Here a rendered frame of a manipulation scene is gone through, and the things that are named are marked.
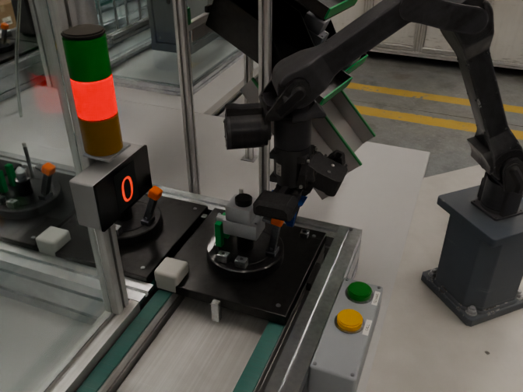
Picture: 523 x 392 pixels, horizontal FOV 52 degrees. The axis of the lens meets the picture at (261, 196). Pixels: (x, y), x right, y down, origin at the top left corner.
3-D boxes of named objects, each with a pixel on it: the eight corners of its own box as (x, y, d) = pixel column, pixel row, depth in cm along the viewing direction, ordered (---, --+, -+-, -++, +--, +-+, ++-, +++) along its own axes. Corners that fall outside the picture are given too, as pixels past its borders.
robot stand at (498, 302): (529, 306, 102) (560, 220, 92) (468, 327, 98) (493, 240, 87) (475, 260, 114) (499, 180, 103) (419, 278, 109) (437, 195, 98)
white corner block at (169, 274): (191, 278, 96) (188, 260, 93) (178, 295, 92) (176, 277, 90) (167, 272, 97) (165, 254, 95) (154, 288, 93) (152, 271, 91)
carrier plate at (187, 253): (326, 240, 105) (327, 232, 104) (285, 326, 86) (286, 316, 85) (215, 215, 112) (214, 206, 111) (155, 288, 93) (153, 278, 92)
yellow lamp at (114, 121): (130, 142, 72) (125, 109, 70) (108, 159, 68) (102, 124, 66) (99, 136, 74) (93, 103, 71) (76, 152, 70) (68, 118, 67)
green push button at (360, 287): (373, 292, 92) (373, 284, 91) (367, 308, 89) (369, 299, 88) (349, 287, 93) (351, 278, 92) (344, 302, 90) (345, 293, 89)
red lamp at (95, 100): (125, 108, 69) (120, 71, 67) (102, 124, 66) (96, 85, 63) (93, 103, 71) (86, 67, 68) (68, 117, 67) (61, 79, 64)
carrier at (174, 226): (208, 213, 113) (205, 161, 106) (147, 286, 94) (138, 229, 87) (111, 191, 120) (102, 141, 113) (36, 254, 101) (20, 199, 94)
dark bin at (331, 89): (347, 86, 109) (365, 57, 104) (318, 109, 100) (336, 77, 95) (241, 10, 114) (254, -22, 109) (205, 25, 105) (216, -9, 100)
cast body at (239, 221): (265, 227, 96) (265, 194, 92) (256, 241, 92) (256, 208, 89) (222, 218, 98) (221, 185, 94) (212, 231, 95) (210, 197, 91)
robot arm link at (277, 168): (250, 167, 76) (291, 175, 74) (293, 116, 90) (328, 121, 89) (251, 215, 80) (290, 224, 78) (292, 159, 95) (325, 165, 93)
